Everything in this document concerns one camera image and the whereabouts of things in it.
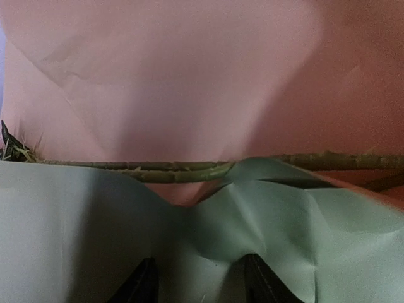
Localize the peach green wrapping paper sheet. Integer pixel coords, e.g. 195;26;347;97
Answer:
0;0;404;303

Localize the white rose stem bunch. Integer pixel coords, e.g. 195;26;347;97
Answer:
40;151;403;191

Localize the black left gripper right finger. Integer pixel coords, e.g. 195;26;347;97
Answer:
242;254;303;303

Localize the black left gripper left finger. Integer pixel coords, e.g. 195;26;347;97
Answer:
107;258;158;303

